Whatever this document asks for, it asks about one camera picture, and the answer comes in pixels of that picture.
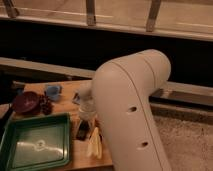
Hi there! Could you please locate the black eraser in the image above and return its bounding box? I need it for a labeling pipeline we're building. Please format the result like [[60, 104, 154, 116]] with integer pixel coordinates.
[[76, 121, 90, 141]]

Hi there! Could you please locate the dark grape bunch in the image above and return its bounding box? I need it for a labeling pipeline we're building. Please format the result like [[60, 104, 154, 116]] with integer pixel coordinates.
[[39, 95, 52, 115]]

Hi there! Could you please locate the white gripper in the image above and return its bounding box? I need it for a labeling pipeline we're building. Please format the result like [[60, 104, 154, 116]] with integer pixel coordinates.
[[76, 108, 97, 134]]

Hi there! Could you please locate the purple bowl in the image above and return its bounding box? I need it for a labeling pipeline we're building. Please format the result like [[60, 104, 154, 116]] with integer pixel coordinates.
[[12, 91, 40, 115]]

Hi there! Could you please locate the blue plastic cup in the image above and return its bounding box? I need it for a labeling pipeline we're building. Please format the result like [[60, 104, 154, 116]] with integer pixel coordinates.
[[44, 85, 62, 101]]

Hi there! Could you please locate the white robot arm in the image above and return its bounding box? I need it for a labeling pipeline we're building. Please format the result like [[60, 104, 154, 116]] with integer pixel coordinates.
[[77, 49, 172, 171]]

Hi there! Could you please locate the green plastic tray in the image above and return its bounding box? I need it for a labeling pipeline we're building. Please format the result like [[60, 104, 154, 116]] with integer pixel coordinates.
[[0, 113, 70, 171]]

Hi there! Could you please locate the blue grey cloth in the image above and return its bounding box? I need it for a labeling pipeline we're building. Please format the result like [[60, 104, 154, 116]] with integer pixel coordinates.
[[72, 93, 80, 105]]

